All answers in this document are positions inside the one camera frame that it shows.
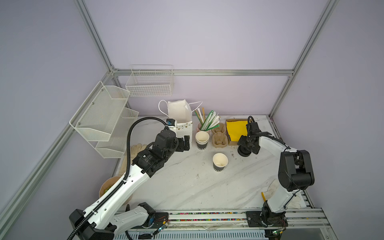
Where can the white wire basket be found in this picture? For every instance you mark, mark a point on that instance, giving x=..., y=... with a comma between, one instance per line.
x=151, y=81

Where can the stack of black lids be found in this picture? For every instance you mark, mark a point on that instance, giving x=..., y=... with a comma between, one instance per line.
x=243, y=151

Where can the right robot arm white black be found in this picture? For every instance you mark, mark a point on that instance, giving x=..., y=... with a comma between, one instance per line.
x=295, y=173

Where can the cardboard box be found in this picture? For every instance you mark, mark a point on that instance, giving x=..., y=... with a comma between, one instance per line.
x=235, y=132

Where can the single black paper cup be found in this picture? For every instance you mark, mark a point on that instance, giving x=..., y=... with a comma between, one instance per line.
x=220, y=161

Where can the brown bowl with greens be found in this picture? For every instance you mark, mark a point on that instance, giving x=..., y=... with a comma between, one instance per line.
x=108, y=184

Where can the yellow handled tool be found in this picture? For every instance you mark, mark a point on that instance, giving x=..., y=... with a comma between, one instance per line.
x=263, y=196

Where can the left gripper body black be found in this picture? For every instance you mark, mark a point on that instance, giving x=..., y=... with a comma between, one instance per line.
x=178, y=146

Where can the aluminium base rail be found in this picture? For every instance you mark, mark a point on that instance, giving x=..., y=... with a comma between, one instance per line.
x=304, y=218

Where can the white mesh two-tier shelf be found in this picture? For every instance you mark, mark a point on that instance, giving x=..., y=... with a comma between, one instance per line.
x=104, y=120

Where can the beige glove left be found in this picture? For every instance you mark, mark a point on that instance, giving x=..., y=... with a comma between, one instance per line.
x=134, y=150

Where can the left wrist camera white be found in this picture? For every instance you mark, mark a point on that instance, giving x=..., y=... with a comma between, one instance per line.
x=171, y=124

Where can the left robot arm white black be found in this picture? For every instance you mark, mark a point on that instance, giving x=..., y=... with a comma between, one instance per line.
x=120, y=192

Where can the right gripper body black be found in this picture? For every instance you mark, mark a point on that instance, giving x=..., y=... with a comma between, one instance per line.
x=245, y=141

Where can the brown pulp cup carrier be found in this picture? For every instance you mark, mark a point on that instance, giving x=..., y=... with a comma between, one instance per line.
x=220, y=139

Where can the pink straw holder cup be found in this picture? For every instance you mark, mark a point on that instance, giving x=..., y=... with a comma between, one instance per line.
x=198, y=129

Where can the stack of paper cups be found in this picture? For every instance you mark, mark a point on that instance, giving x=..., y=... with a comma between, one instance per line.
x=202, y=139

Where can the white paper takeout bag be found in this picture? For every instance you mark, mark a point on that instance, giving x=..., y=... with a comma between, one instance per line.
x=181, y=111

